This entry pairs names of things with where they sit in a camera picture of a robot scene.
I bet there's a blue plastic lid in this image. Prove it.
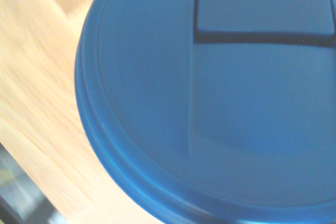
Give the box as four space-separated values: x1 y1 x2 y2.
74 0 336 224

